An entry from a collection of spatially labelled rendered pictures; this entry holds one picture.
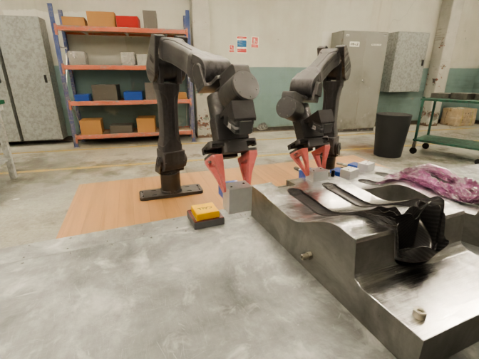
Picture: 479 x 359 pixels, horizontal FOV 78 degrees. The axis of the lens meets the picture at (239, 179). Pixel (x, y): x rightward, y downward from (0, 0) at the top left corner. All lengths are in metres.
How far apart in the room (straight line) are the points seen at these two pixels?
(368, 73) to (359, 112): 0.76
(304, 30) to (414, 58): 2.55
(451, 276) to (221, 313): 0.38
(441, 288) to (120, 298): 0.52
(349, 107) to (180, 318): 6.33
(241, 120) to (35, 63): 5.55
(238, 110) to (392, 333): 0.41
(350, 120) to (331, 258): 6.23
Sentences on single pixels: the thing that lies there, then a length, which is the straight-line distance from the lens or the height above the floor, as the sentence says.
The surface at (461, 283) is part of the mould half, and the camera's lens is 0.60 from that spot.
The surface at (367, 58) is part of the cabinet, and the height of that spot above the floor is 1.47.
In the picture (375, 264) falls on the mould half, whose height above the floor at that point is 0.88.
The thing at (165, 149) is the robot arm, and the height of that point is 0.96.
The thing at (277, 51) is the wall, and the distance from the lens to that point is 6.43.
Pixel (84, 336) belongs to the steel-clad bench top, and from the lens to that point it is 0.55.
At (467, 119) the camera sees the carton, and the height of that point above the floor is 0.16.
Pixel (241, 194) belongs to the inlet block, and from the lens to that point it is 0.58.
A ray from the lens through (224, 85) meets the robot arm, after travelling 0.58.
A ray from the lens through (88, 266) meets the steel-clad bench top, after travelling 0.70.
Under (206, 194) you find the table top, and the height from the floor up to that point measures 0.80.
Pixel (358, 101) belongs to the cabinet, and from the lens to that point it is 6.77.
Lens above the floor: 1.17
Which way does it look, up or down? 20 degrees down
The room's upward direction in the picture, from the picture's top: straight up
